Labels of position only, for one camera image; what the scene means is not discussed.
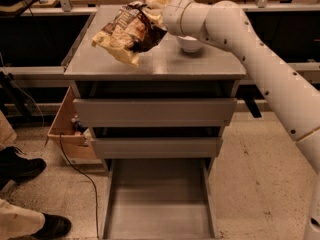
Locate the black shoe upper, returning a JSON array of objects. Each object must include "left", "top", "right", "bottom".
[{"left": 0, "top": 146, "right": 46, "bottom": 185}]

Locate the brown sea salt chip bag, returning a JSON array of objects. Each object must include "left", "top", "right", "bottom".
[{"left": 92, "top": 0, "right": 167, "bottom": 66}]

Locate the cardboard box on floor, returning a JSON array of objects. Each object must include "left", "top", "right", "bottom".
[{"left": 47, "top": 87, "right": 100, "bottom": 165}]

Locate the black floor cable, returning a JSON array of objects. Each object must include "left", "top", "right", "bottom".
[{"left": 58, "top": 133, "right": 100, "bottom": 240}]

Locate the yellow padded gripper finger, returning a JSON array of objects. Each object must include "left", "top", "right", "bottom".
[{"left": 143, "top": 0, "right": 171, "bottom": 30}]

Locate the black shoe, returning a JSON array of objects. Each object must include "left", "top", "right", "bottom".
[
  {"left": 32, "top": 214, "right": 72, "bottom": 240},
  {"left": 0, "top": 146, "right": 46, "bottom": 185}
]

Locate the bottle in cardboard box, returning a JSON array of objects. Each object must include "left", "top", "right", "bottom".
[{"left": 71, "top": 115, "right": 87, "bottom": 134}]

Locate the grey metal rail frame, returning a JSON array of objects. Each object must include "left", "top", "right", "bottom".
[{"left": 0, "top": 62, "right": 320, "bottom": 88}]

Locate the grey drawer cabinet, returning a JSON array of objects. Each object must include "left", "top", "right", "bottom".
[{"left": 60, "top": 5, "right": 247, "bottom": 162}]

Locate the grey top drawer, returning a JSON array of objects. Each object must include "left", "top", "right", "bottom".
[{"left": 73, "top": 98, "right": 236, "bottom": 127}]

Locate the grey open bottom drawer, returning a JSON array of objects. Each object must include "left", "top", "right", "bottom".
[{"left": 99, "top": 159, "right": 218, "bottom": 240}]

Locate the white ceramic bowl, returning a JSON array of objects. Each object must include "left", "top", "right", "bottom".
[{"left": 176, "top": 36, "right": 203, "bottom": 53}]

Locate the grey middle drawer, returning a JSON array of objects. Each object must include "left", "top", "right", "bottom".
[{"left": 92, "top": 137, "right": 222, "bottom": 159}]

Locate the black shoe lower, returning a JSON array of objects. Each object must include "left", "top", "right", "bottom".
[{"left": 32, "top": 214, "right": 72, "bottom": 240}]

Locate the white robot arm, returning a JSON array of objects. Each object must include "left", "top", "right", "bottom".
[{"left": 146, "top": 0, "right": 320, "bottom": 178}]

